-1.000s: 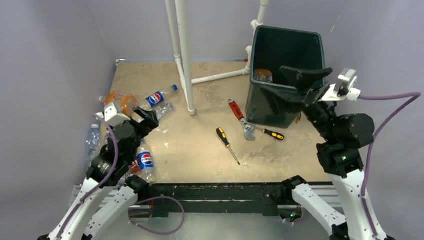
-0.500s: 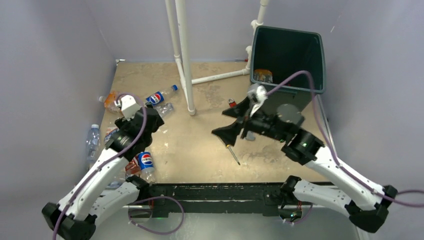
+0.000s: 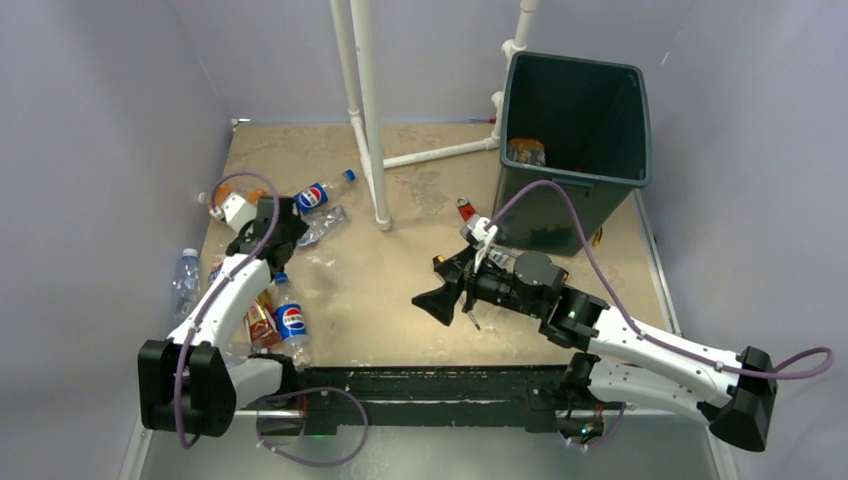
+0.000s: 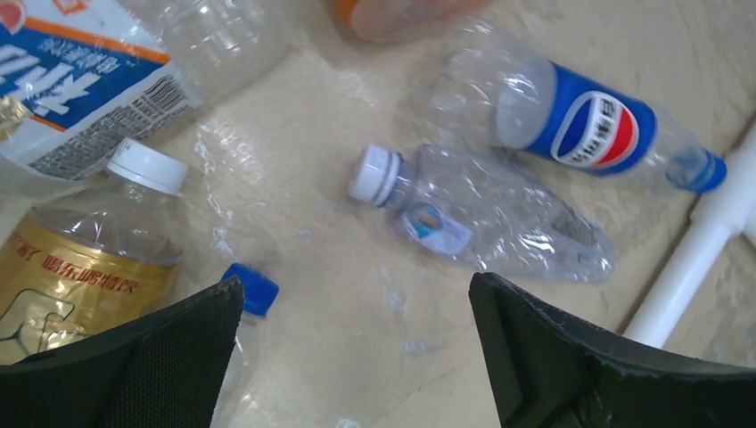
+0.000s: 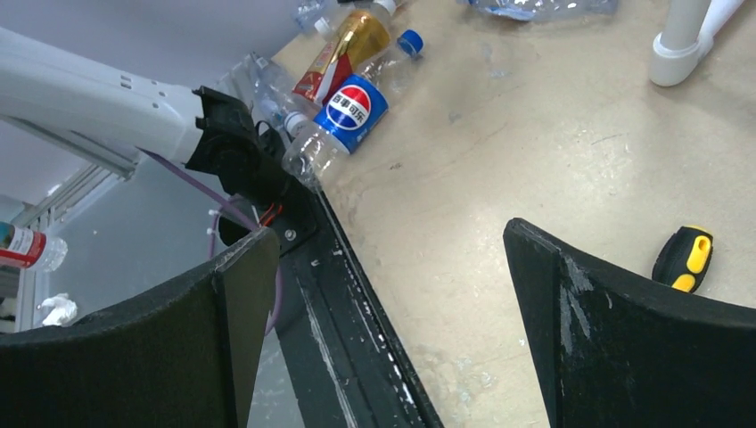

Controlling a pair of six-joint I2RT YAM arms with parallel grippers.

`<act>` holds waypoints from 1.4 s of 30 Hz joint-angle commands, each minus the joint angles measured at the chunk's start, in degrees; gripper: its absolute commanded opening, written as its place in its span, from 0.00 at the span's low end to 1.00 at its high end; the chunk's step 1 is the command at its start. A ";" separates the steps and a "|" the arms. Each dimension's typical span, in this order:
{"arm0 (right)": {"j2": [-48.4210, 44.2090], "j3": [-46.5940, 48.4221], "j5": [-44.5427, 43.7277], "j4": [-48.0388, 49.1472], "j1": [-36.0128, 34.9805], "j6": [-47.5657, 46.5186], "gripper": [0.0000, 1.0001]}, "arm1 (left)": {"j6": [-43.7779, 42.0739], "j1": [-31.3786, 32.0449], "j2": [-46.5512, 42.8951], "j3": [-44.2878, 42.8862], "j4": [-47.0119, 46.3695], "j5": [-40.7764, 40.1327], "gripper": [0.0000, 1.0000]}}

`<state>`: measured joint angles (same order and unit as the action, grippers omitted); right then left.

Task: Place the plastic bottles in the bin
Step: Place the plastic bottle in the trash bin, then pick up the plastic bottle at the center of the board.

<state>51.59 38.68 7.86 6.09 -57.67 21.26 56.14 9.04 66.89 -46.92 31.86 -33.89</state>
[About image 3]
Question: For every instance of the pepsi bottle near base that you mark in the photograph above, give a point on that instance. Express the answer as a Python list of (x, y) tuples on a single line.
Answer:
[(290, 321)]

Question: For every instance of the red adjustable wrench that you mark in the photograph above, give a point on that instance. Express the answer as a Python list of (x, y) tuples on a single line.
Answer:
[(465, 209)]

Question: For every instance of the blue white label bottle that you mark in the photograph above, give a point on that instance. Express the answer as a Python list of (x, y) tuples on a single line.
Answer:
[(215, 268)]

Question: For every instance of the dark green plastic bin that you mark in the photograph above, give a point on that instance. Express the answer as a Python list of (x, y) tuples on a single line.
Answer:
[(593, 119)]

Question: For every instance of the white pvc pipe frame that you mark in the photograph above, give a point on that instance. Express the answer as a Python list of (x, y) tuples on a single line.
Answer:
[(352, 23)]

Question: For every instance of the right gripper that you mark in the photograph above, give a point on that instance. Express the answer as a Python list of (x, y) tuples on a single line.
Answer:
[(460, 268)]

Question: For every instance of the yellow black screwdriver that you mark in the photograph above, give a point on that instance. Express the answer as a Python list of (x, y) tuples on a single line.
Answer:
[(474, 321), (597, 238)]

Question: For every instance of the pepsi bottle blue cap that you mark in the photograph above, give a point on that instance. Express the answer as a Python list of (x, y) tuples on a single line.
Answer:
[(320, 193)]

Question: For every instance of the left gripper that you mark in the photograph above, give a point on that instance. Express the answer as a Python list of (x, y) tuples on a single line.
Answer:
[(297, 230)]

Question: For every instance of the orange label bottle far left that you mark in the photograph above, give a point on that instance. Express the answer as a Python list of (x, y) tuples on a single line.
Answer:
[(213, 200)]

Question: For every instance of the orange juice bottle white cap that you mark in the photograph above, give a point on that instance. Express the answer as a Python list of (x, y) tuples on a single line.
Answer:
[(526, 151)]

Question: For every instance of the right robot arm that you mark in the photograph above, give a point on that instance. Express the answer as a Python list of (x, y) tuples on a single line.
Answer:
[(613, 361)]

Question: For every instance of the crushed clear bottle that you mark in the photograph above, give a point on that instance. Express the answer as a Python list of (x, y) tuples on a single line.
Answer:
[(321, 223)]

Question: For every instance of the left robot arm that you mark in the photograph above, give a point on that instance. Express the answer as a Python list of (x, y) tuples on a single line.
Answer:
[(185, 385)]

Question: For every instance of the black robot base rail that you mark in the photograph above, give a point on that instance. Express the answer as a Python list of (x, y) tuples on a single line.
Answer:
[(536, 398)]

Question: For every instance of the clear water bottle left edge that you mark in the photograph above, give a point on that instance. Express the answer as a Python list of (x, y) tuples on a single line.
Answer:
[(186, 285)]

